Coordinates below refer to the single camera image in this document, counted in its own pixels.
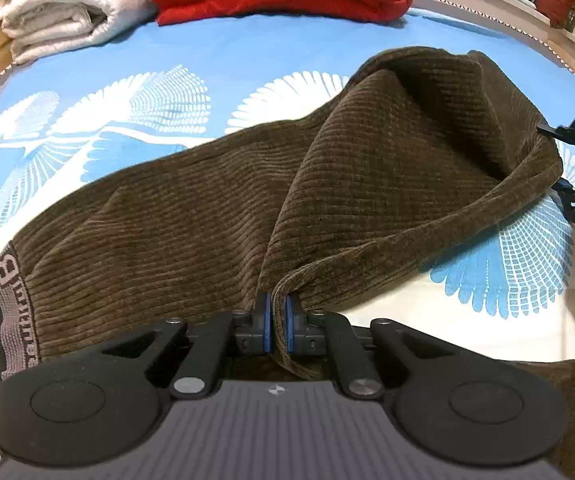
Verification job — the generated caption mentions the folded white blanket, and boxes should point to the folded white blanket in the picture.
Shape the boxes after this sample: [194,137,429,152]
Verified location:
[0,0,160,65]

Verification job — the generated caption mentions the blue white patterned bed sheet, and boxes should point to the blue white patterned bed sheet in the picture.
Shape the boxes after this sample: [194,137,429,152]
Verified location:
[0,6,575,361]

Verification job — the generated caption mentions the brown corduroy pants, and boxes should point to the brown corduroy pants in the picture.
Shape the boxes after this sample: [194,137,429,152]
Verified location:
[0,46,575,480]

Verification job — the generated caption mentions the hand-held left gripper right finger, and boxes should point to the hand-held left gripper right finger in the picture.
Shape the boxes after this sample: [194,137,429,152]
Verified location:
[284,294,461,402]

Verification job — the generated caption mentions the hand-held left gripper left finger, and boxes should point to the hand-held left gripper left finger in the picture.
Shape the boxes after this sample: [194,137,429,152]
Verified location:
[98,292,272,402]

